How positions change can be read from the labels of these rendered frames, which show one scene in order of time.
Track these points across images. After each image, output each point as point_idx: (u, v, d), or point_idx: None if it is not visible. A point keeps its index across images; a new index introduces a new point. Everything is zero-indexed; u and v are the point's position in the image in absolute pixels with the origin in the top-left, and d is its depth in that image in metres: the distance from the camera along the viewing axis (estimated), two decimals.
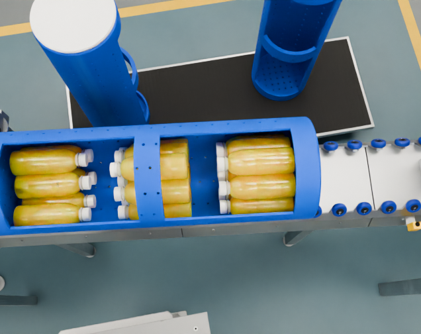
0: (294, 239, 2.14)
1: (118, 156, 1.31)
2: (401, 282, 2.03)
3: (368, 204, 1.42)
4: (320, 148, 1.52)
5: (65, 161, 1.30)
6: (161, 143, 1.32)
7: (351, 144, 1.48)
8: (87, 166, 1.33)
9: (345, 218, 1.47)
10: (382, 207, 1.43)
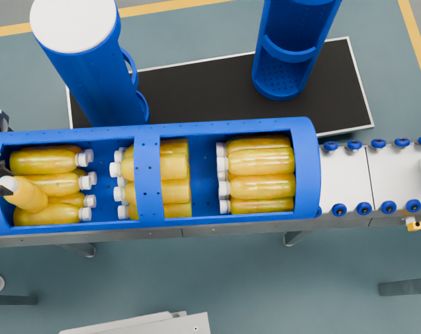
0: (294, 239, 2.14)
1: (118, 156, 1.31)
2: (401, 282, 2.03)
3: (368, 204, 1.42)
4: (320, 148, 1.52)
5: (65, 161, 1.30)
6: (161, 143, 1.32)
7: (351, 144, 1.48)
8: (87, 166, 1.33)
9: (345, 218, 1.47)
10: (382, 207, 1.43)
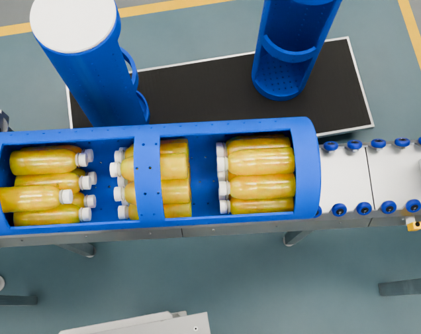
0: (294, 239, 2.14)
1: (118, 156, 1.31)
2: (401, 282, 2.03)
3: (368, 204, 1.42)
4: (320, 148, 1.52)
5: (65, 161, 1.30)
6: (161, 143, 1.32)
7: (351, 144, 1.48)
8: (87, 166, 1.33)
9: (345, 218, 1.47)
10: (382, 207, 1.43)
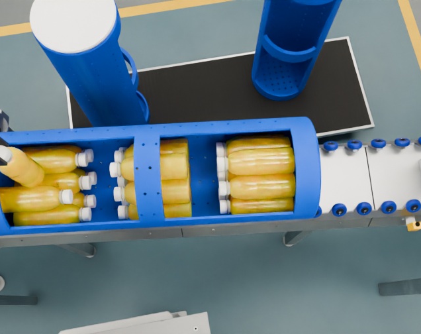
0: (294, 239, 2.14)
1: (118, 156, 1.31)
2: (401, 282, 2.03)
3: (368, 204, 1.42)
4: (320, 148, 1.52)
5: (65, 161, 1.30)
6: (161, 143, 1.32)
7: (351, 144, 1.48)
8: (87, 166, 1.33)
9: (345, 218, 1.47)
10: (382, 207, 1.43)
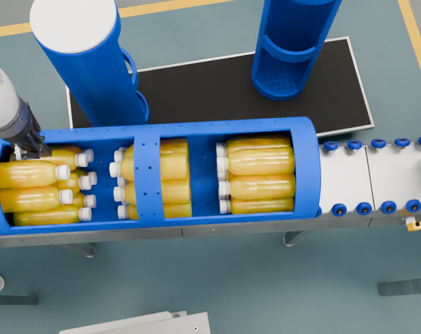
0: (294, 239, 2.14)
1: (118, 156, 1.31)
2: (401, 282, 2.03)
3: (368, 204, 1.42)
4: (320, 148, 1.52)
5: (65, 161, 1.30)
6: (161, 143, 1.32)
7: (351, 144, 1.48)
8: (87, 166, 1.33)
9: (345, 218, 1.47)
10: (382, 207, 1.43)
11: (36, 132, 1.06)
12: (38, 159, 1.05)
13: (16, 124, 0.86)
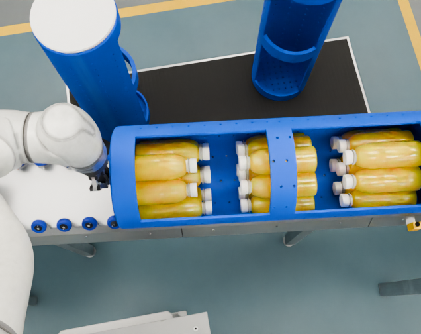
0: (294, 239, 2.14)
1: (242, 150, 1.32)
2: (401, 282, 2.03)
3: None
4: None
5: (190, 154, 1.30)
6: None
7: None
8: (209, 159, 1.34)
9: (345, 218, 1.47)
10: None
11: (100, 183, 1.20)
12: None
13: None
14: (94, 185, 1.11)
